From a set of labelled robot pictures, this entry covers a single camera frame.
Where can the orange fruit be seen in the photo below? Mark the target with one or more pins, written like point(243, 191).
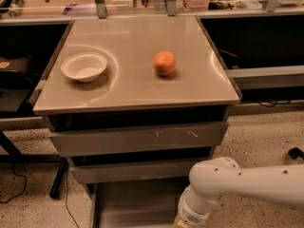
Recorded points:
point(164, 63)

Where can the grey middle drawer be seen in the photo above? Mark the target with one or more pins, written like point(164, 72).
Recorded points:
point(132, 171)

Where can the dark box with label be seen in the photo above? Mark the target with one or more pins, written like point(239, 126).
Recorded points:
point(14, 73)

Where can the grey drawer cabinet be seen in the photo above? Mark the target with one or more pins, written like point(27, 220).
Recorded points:
point(130, 93)

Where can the black table leg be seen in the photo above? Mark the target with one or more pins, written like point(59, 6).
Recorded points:
point(56, 186)

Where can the white paper bowl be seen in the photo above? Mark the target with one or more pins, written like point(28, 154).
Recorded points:
point(84, 67)

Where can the metal frame post left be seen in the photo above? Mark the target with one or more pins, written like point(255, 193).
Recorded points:
point(100, 9)

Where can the black office chair base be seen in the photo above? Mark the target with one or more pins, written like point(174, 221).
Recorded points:
point(295, 153)

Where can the metal frame post middle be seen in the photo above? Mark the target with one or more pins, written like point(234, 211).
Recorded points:
point(171, 0)

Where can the grey top drawer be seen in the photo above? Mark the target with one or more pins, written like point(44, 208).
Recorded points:
point(138, 139)

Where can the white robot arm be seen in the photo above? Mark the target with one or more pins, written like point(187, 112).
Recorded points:
point(211, 181)

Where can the grey bottom drawer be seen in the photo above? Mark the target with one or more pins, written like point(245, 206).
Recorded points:
point(136, 203)

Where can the grey drawer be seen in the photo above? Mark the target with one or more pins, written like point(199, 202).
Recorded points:
point(138, 139)
point(136, 203)
point(132, 171)

